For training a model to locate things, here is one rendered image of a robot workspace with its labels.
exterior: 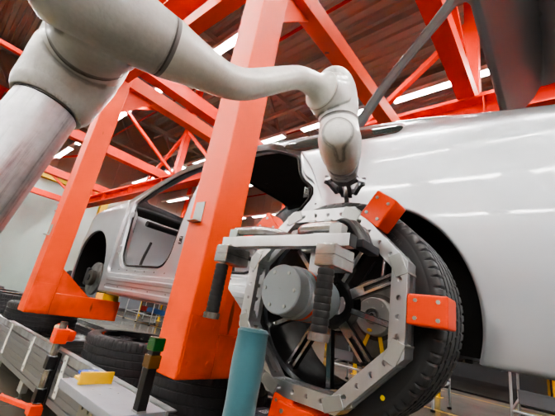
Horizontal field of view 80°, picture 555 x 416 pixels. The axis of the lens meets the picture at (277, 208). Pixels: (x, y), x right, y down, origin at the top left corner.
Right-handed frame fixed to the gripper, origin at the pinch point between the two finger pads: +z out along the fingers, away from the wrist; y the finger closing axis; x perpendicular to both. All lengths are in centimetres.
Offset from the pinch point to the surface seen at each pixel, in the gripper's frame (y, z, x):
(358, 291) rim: 7.2, -4.8, -31.9
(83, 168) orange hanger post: -225, 92, 44
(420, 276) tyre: 22.5, -14.5, -26.7
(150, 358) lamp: -52, -10, -62
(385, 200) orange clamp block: 12.2, -18.8, -7.8
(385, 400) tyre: 16, -11, -58
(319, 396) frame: 0, -13, -60
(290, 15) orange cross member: -49, 35, 127
